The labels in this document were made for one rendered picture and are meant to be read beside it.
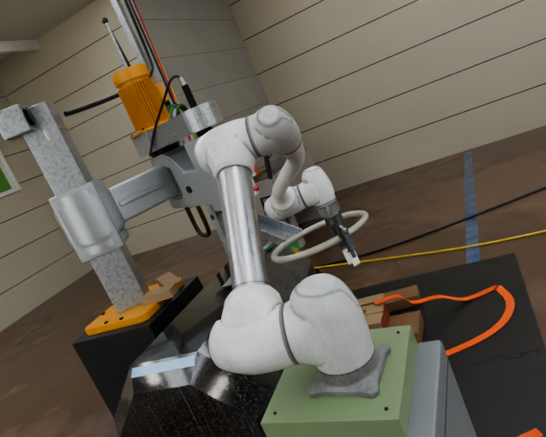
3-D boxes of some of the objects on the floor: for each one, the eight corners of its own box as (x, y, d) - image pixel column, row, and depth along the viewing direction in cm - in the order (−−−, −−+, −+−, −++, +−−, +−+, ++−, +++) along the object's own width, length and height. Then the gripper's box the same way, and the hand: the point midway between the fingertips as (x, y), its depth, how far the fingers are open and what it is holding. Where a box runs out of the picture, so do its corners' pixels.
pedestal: (120, 447, 302) (63, 348, 286) (172, 380, 360) (127, 293, 344) (207, 438, 275) (150, 327, 259) (249, 366, 333) (204, 271, 317)
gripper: (347, 210, 194) (371, 262, 198) (330, 209, 211) (352, 257, 214) (332, 218, 192) (356, 270, 196) (315, 218, 209) (338, 265, 213)
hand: (351, 257), depth 205 cm, fingers closed on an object, 4 cm apart
